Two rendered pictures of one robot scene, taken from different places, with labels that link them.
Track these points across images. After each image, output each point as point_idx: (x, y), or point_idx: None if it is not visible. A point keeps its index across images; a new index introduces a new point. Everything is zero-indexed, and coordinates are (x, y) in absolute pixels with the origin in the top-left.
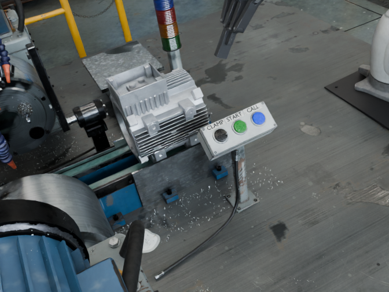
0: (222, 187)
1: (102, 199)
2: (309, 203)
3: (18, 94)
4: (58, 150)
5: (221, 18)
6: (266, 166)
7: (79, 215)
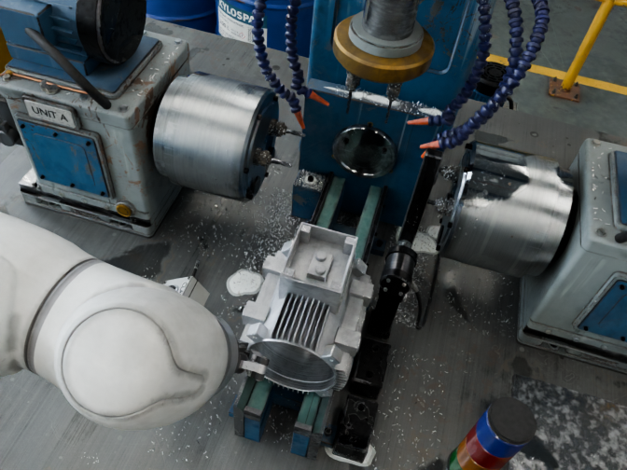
0: (219, 393)
1: None
2: (94, 442)
3: (458, 192)
4: (470, 306)
5: (254, 350)
6: (188, 465)
7: (188, 123)
